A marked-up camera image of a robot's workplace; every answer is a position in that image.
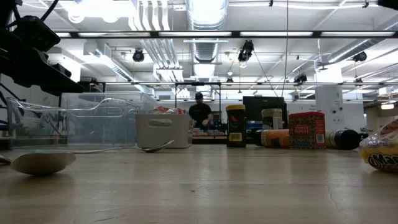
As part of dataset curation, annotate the red and white snack bag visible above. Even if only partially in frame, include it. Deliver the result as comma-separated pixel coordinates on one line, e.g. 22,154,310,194
151,105,187,115

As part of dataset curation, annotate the red smoked paprika tin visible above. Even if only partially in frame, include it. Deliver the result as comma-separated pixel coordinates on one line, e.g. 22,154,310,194
288,111,326,150

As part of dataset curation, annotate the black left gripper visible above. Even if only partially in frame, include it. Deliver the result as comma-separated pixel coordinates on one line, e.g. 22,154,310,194
0,29,85,96

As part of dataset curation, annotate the yellow snack bag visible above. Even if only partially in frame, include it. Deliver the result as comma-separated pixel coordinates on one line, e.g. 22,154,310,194
359,118,398,174

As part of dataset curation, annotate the dark glass spice bottle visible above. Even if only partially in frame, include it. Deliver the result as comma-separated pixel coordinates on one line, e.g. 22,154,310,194
325,129,361,151

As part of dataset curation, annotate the thin hanging cable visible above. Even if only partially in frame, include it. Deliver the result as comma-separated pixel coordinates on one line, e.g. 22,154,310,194
280,0,289,98

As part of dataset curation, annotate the black background station frame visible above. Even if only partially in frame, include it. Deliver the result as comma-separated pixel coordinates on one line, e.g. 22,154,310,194
79,80,398,110

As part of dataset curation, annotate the white pillar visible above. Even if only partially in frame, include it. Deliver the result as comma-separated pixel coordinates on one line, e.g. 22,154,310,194
315,85,345,131

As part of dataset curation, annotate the oregano jar green label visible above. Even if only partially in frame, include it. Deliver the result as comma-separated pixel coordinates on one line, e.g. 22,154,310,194
261,108,284,131

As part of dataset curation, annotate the translucent plastic storage tub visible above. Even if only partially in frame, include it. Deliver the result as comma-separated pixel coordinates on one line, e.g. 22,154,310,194
60,91,158,147

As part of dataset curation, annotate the black ceiling-hung camera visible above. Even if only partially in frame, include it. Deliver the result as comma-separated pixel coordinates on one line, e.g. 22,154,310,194
237,39,254,63
132,49,146,63
352,50,368,62
294,73,308,86

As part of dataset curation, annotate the orange label spice bottle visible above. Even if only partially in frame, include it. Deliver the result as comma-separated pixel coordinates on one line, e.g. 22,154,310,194
254,129,290,149

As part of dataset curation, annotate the plain silver metal spoon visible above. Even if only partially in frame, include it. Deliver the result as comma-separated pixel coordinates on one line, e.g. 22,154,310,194
73,139,175,154

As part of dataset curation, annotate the person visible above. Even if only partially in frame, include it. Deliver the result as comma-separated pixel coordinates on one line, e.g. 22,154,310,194
188,91,215,131

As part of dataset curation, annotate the black monitor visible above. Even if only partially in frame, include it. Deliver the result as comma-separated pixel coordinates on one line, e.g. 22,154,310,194
242,96,285,123

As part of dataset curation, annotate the black left wrist camera cable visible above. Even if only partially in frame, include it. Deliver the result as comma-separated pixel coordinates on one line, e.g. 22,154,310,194
39,0,60,22

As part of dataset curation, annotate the background table with items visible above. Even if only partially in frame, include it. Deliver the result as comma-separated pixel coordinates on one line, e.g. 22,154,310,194
190,129,228,145

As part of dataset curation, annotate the dark spice jar yellow lid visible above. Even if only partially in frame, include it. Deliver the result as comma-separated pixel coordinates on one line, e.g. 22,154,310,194
225,104,247,149

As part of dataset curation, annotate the black left wrist camera housing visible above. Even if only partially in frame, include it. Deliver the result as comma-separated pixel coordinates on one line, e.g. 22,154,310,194
12,15,62,52

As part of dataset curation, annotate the white plastic basket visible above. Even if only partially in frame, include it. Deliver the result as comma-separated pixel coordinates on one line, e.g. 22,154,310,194
135,113,192,149

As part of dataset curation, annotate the clear plastic bin with handles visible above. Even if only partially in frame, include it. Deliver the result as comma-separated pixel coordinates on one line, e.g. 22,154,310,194
6,96,141,149

